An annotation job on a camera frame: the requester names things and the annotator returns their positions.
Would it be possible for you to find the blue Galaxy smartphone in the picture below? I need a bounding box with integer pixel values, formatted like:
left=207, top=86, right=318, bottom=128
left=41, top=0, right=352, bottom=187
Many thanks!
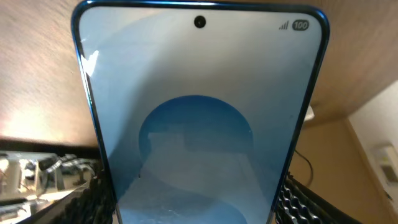
left=71, top=1, right=330, bottom=223

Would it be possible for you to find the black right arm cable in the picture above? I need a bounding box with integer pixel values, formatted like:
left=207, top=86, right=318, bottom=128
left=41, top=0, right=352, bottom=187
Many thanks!
left=294, top=149, right=314, bottom=187

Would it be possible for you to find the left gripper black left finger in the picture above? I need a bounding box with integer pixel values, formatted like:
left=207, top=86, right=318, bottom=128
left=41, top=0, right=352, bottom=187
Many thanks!
left=21, top=175, right=116, bottom=224

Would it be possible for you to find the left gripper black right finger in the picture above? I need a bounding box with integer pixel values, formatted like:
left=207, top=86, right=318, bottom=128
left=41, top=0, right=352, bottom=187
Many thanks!
left=274, top=174, right=360, bottom=224

